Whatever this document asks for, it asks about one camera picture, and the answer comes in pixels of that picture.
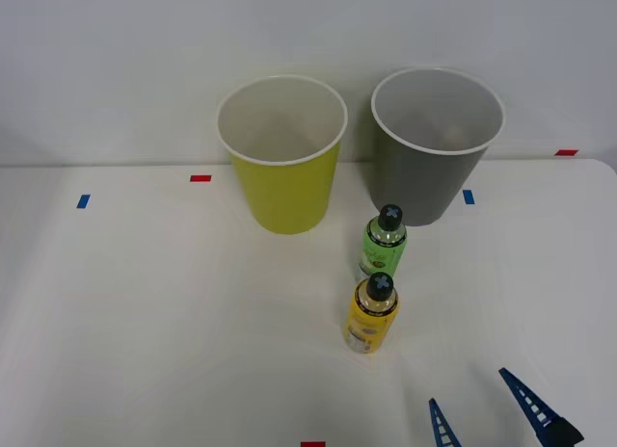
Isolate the yellow-green plastic bin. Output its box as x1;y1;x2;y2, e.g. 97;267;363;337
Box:
215;74;349;236

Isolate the yellow label plastic bottle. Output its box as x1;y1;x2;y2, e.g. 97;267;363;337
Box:
343;272;401;355

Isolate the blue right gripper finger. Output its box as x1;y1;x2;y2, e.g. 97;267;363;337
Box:
497;367;585;447
428;397;462;447

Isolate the grey plastic bin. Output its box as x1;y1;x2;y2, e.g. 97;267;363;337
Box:
370;66;506;228

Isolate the green label plastic bottle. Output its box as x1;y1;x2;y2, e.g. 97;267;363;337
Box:
359;203;409;282

